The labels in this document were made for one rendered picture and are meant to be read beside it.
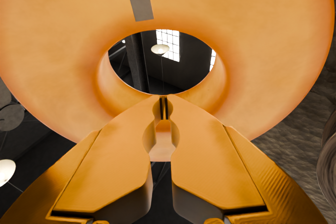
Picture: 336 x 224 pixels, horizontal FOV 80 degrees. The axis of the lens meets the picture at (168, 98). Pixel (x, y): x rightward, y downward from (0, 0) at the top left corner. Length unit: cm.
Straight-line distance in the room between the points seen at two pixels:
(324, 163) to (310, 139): 19
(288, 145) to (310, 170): 10
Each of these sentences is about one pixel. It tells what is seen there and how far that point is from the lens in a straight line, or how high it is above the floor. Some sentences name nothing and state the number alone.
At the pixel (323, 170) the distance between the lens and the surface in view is 48.
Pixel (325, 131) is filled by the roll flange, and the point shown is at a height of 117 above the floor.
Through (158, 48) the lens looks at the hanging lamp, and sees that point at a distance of 702.
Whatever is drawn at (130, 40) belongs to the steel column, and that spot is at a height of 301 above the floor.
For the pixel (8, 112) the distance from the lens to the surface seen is 292.
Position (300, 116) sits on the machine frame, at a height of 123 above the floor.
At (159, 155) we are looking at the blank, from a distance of 16.
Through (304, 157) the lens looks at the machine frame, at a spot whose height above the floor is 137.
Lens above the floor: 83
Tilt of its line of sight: 45 degrees up
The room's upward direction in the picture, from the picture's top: 176 degrees clockwise
